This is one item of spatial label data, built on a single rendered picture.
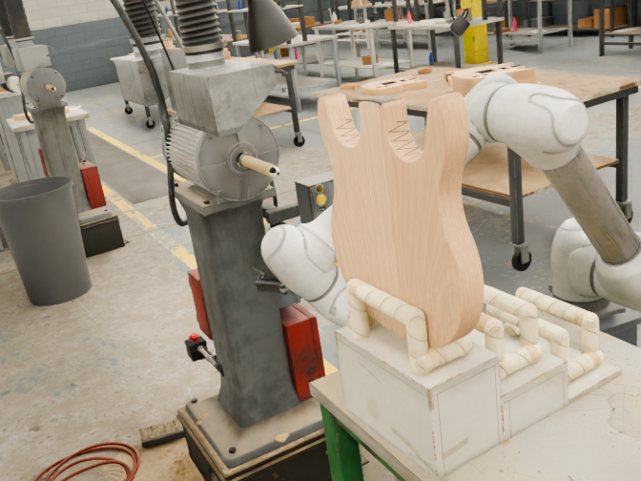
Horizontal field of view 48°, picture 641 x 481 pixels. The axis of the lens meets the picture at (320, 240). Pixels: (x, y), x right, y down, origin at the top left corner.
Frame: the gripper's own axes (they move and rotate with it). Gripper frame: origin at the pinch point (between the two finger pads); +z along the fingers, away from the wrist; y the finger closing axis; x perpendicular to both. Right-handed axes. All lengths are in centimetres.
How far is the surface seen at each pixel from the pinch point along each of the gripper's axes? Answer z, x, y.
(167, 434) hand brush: 95, -93, -38
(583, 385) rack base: -81, -12, 21
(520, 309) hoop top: -77, 8, 13
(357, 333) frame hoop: -63, 11, -12
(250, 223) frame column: 42.9, -4.1, 9.4
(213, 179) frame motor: 27.8, 19.0, -1.4
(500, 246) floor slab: 155, -134, 191
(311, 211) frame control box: 26.6, -2.5, 24.1
